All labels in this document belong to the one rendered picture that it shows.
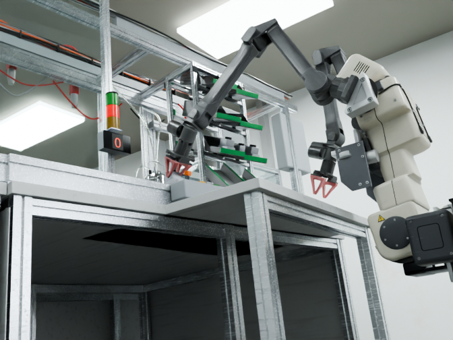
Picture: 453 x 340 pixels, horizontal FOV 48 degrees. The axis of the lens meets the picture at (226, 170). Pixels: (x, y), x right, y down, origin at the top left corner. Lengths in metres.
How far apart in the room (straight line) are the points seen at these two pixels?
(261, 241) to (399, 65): 4.43
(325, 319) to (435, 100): 3.41
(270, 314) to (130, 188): 0.57
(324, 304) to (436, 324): 2.79
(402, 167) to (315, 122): 4.03
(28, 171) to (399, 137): 1.15
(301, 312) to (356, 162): 0.93
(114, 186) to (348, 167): 0.77
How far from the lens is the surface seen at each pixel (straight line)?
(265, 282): 1.31
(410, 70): 5.56
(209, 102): 1.92
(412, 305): 5.12
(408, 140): 1.76
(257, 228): 1.34
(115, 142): 1.94
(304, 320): 2.43
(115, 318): 3.45
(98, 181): 1.49
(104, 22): 2.24
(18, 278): 1.24
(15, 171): 1.38
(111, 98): 2.02
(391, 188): 1.71
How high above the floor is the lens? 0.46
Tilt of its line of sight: 19 degrees up
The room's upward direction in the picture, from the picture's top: 6 degrees counter-clockwise
